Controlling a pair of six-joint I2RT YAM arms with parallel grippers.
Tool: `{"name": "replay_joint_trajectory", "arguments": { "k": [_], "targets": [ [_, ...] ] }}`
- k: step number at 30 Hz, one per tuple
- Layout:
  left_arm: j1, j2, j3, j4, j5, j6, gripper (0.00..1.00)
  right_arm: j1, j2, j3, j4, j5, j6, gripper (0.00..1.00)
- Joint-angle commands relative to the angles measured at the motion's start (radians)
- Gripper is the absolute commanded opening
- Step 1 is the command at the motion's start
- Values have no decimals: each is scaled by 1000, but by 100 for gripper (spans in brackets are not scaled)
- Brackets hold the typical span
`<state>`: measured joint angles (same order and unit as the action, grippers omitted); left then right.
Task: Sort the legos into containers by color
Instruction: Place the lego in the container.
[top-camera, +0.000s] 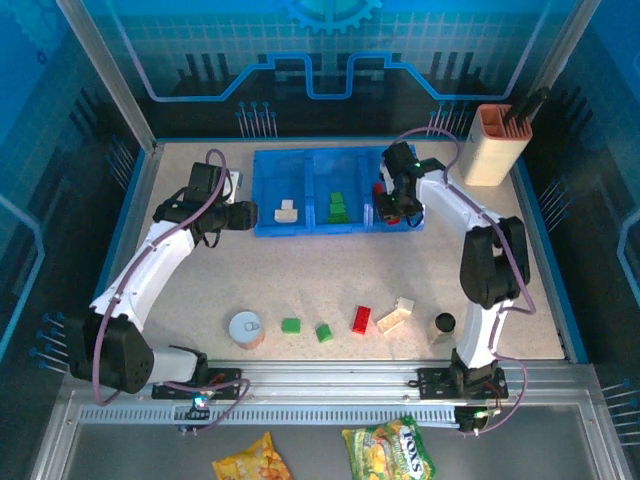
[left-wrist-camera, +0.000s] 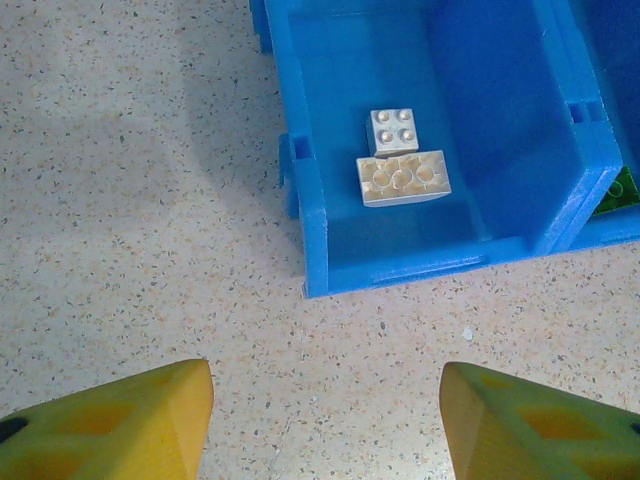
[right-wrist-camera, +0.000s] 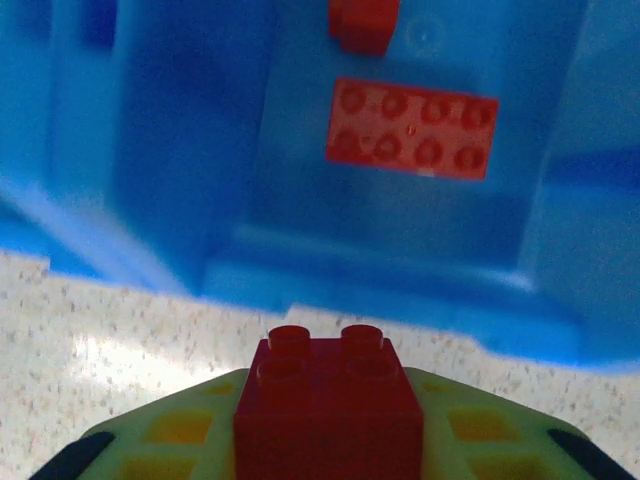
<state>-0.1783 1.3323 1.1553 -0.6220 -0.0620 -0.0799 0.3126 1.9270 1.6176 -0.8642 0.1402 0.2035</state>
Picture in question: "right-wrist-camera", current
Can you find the blue three-compartment bin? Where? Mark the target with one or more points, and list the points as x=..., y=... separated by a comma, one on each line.
x=175, y=150

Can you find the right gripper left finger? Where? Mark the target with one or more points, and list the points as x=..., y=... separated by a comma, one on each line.
x=165, y=430

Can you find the red square lego brick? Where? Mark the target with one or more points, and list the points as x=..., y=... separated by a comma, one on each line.
x=325, y=415

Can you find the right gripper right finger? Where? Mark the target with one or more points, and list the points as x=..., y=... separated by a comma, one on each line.
x=490, y=430

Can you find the red long lego brick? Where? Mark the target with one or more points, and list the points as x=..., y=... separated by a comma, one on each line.
x=410, y=130

